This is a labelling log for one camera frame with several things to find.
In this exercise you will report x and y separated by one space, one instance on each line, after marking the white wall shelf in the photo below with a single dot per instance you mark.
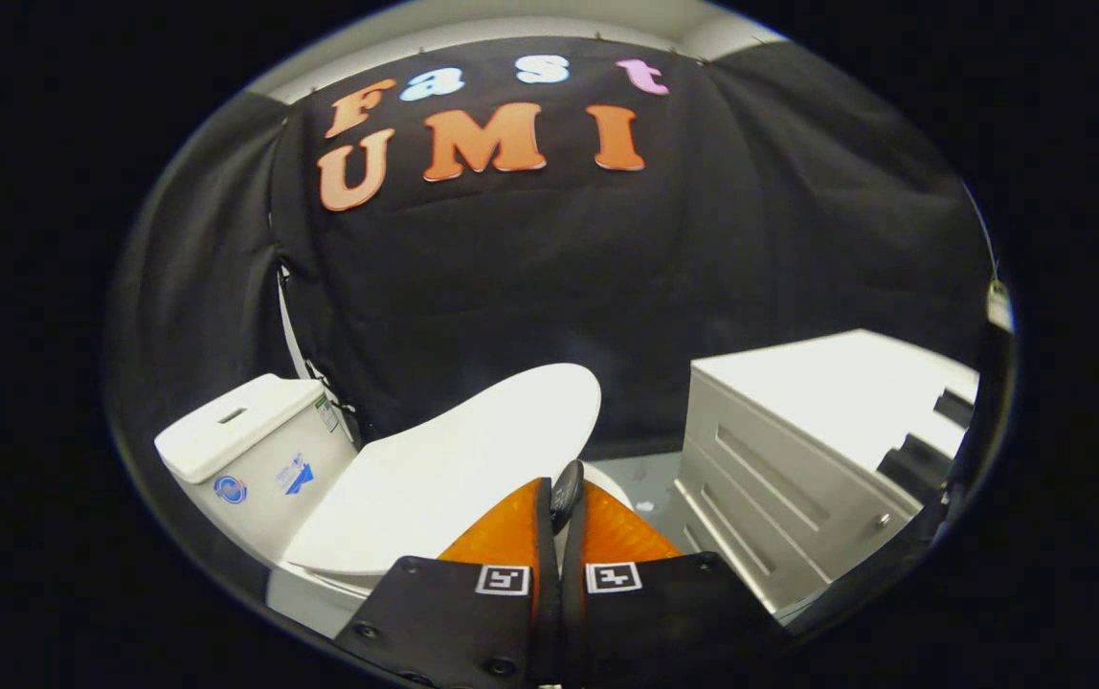
999 308

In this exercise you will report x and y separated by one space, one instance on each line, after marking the black backdrop cloth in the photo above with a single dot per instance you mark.
549 287

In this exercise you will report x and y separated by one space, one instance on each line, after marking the white toilet lid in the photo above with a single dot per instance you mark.
454 459

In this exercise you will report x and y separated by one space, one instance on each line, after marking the white drawer cabinet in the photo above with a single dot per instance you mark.
798 402

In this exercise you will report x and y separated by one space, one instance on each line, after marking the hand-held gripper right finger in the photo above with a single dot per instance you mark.
664 622

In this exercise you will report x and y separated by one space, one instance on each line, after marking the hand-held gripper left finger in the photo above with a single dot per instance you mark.
454 622

